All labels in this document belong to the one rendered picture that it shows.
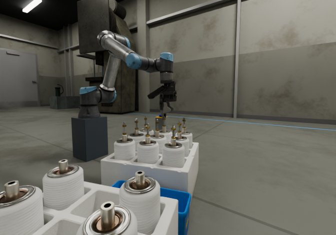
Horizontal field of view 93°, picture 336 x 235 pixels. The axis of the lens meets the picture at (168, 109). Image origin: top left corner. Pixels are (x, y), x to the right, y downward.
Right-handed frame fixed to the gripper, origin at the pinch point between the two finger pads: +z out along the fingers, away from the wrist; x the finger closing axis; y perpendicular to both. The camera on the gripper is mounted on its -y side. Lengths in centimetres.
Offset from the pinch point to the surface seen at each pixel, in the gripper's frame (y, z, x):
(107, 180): -15.3, 25.3, -31.4
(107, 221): 13, 8, -68
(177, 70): -66, -76, 310
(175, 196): 16.5, 24.7, -34.7
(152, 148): 4.2, 10.4, -26.9
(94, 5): -237, -212, 221
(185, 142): 16.1, 10.5, -15.0
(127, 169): -5.0, 19.1, -31.4
